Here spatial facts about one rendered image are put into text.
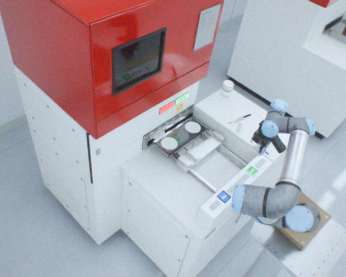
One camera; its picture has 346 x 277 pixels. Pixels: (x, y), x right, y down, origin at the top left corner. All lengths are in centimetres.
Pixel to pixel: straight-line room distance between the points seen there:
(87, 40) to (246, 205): 84
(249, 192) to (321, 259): 78
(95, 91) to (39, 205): 165
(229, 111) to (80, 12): 128
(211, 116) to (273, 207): 103
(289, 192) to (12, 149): 256
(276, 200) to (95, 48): 86
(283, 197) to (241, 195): 15
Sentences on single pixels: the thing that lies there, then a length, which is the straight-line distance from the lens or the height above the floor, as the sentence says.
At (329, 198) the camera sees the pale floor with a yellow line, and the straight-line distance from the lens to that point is 343.
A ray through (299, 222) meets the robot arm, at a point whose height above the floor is 109.
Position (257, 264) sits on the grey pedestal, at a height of 36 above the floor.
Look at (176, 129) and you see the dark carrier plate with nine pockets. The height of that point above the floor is 90.
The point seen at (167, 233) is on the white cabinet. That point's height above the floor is 60.
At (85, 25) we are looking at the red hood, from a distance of 129.
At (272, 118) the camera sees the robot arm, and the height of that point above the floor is 144.
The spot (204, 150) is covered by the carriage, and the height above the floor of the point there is 88.
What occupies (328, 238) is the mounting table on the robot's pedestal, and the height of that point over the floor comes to 82.
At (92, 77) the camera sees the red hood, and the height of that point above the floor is 158.
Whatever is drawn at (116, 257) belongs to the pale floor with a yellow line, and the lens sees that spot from 266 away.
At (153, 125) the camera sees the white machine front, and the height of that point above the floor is 101.
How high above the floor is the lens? 243
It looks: 46 degrees down
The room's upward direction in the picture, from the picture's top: 10 degrees clockwise
